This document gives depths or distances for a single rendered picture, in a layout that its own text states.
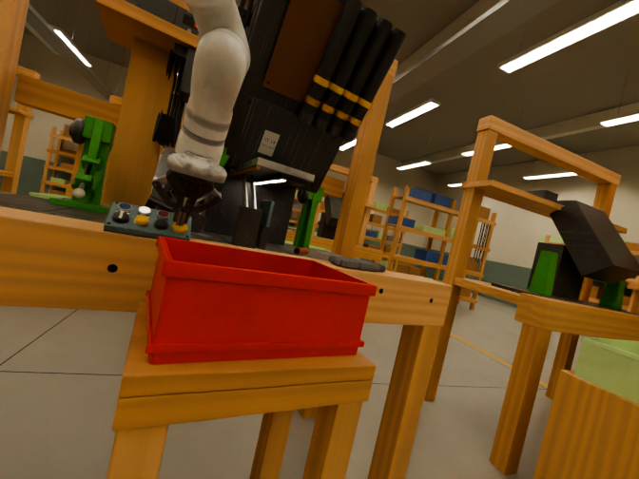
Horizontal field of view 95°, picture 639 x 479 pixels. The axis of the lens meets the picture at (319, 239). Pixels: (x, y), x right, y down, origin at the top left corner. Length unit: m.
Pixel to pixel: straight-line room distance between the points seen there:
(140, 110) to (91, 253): 0.73
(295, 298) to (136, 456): 0.24
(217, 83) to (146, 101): 0.83
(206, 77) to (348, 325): 0.42
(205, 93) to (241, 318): 0.33
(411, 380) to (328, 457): 0.65
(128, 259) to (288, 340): 0.37
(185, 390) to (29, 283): 0.40
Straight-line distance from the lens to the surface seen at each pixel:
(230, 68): 0.48
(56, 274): 0.69
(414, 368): 1.14
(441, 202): 6.51
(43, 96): 1.43
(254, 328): 0.41
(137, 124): 1.29
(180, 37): 1.26
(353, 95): 0.90
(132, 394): 0.40
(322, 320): 0.46
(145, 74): 1.33
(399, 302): 0.97
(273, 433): 0.76
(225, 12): 0.54
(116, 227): 0.67
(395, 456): 1.28
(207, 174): 0.52
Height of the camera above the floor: 0.99
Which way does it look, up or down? 2 degrees down
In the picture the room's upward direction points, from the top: 13 degrees clockwise
